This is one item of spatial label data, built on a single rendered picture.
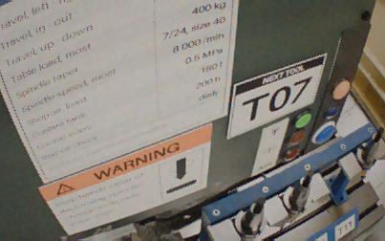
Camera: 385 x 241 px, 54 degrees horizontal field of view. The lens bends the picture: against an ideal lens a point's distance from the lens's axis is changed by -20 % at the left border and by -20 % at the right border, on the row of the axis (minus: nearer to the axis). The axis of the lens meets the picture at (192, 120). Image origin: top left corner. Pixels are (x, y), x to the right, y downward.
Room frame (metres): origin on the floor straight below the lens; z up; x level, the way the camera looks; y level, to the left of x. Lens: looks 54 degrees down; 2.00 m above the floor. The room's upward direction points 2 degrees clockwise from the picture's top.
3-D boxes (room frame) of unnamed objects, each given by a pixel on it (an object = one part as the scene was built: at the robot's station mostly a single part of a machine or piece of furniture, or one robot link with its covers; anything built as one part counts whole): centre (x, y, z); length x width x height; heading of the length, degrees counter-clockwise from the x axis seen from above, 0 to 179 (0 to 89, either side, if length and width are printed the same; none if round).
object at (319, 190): (0.41, -0.27, 1.21); 0.07 x 0.05 x 0.01; 27
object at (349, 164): (0.46, -0.36, 1.21); 0.07 x 0.05 x 0.01; 27
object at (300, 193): (0.38, -0.22, 1.26); 0.04 x 0.04 x 0.07
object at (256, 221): (0.33, -0.12, 1.26); 0.04 x 0.04 x 0.07
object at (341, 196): (0.56, -0.44, 1.05); 0.10 x 0.05 x 0.30; 27
